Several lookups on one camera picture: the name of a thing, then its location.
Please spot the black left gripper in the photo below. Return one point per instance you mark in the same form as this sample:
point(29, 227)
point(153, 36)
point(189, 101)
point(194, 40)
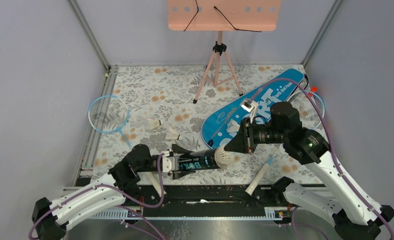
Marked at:
point(179, 173)

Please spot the pink music stand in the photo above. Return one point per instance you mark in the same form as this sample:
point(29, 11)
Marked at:
point(219, 16)

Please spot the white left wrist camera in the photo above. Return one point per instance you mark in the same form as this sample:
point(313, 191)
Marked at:
point(169, 162)

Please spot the blue badminton racket left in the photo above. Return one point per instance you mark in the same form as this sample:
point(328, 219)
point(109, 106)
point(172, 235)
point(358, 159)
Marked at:
point(108, 114)

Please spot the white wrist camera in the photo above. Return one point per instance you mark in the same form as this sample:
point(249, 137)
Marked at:
point(169, 162)
point(251, 107)

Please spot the blue racket cover bag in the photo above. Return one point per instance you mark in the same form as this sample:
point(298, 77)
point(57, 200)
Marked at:
point(213, 130)

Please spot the blue badminton racket right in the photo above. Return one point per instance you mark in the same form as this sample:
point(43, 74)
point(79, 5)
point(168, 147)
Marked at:
point(309, 115)

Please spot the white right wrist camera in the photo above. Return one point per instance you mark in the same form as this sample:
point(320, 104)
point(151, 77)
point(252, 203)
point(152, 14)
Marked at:
point(251, 107)

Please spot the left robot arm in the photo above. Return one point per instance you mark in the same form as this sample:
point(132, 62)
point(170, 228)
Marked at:
point(53, 218)

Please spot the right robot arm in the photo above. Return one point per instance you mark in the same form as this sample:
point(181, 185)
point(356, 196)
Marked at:
point(352, 213)

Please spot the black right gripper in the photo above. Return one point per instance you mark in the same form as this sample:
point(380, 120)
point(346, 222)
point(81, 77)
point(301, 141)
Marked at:
point(244, 141)

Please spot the floral patterned mat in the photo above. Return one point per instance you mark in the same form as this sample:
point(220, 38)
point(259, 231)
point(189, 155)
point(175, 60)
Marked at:
point(166, 93)

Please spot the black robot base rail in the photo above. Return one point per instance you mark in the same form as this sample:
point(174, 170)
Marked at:
point(211, 202)

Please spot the blue badminton racket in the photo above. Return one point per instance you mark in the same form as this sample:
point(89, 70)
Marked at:
point(309, 115)
point(108, 114)

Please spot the white shuttlecock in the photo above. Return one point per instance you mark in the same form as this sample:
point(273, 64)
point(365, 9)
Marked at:
point(232, 126)
point(173, 135)
point(224, 158)
point(154, 123)

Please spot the black shuttlecock tube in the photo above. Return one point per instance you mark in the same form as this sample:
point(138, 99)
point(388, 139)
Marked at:
point(200, 160)

